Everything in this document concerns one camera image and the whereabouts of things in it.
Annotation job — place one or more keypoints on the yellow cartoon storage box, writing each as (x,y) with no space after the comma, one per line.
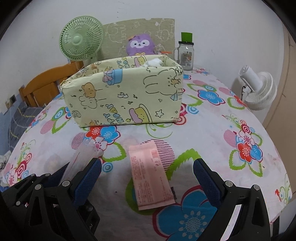
(121,91)

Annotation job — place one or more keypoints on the grey plaid bedding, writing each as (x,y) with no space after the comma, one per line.
(14,123)

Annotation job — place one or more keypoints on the white standing fan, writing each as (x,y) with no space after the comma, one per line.
(256,90)

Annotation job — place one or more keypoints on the white towel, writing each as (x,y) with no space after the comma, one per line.
(156,62)

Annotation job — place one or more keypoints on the clear plastic bag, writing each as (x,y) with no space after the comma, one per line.
(83,155)

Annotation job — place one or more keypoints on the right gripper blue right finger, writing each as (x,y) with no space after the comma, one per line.
(252,222)

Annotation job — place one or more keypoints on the pink packet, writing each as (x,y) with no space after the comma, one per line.
(151,185)

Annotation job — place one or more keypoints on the purple plush toy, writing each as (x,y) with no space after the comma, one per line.
(141,43)

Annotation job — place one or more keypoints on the floral tablecloth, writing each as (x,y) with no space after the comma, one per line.
(214,125)

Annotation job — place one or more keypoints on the beige door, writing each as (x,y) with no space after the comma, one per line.
(279,120)

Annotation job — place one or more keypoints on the patterned cardboard sheet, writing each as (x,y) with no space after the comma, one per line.
(116,35)

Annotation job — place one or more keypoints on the glass jar green lid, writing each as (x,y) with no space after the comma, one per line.
(184,53)

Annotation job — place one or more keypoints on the green desk fan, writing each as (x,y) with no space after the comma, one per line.
(81,39)

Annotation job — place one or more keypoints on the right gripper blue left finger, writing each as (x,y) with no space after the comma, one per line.
(81,218)

